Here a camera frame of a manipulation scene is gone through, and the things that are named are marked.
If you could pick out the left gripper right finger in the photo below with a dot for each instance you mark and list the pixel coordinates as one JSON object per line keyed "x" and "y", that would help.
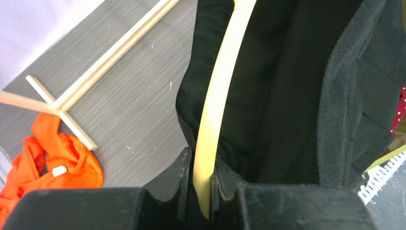
{"x": 239, "y": 205}

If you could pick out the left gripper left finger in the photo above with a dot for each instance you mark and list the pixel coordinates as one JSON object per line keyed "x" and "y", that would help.
{"x": 158, "y": 205}

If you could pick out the black garment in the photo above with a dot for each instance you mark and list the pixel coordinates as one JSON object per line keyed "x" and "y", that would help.
{"x": 314, "y": 93}

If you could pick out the yellow wooden hanger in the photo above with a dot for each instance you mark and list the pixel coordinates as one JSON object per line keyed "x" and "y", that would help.
{"x": 213, "y": 110}

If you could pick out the dark red polka dot garment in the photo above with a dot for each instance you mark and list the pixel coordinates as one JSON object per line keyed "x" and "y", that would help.
{"x": 401, "y": 109}

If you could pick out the orange garment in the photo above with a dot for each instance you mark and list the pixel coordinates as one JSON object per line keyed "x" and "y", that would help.
{"x": 49, "y": 160}

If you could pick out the wooden clothes rack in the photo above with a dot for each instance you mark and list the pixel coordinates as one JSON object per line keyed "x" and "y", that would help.
{"x": 61, "y": 105}

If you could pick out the olive green plastic basket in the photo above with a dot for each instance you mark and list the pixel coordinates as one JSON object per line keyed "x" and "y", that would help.
{"x": 396, "y": 147}

